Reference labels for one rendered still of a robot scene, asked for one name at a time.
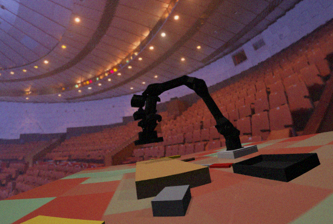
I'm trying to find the tan wooden panel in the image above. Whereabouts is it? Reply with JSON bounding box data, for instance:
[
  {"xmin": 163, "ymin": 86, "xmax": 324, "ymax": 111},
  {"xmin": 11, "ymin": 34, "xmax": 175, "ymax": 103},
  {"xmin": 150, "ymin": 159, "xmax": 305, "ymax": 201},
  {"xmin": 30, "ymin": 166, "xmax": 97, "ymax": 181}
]
[{"xmin": 135, "ymin": 158, "xmax": 211, "ymax": 200}]

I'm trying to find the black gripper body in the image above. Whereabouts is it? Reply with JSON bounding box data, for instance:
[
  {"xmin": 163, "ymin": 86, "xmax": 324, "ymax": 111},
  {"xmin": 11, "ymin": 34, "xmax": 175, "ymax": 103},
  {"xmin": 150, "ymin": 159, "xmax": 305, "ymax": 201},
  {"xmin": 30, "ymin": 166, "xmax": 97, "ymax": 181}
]
[{"xmin": 137, "ymin": 106, "xmax": 162, "ymax": 127}]

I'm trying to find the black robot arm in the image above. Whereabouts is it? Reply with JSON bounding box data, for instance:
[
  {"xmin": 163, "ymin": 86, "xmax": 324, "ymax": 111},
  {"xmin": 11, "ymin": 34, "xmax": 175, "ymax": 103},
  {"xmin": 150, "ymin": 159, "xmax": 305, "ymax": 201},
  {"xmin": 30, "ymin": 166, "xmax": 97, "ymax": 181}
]
[{"xmin": 131, "ymin": 75, "xmax": 244, "ymax": 151}]

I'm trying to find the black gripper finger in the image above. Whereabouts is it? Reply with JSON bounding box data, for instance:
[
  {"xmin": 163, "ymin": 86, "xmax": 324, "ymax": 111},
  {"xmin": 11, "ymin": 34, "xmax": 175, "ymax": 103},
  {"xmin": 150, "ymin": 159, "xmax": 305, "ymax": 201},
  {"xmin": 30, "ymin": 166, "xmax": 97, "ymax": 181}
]
[
  {"xmin": 145, "ymin": 121, "xmax": 158, "ymax": 138},
  {"xmin": 140, "ymin": 125, "xmax": 147, "ymax": 131}
]

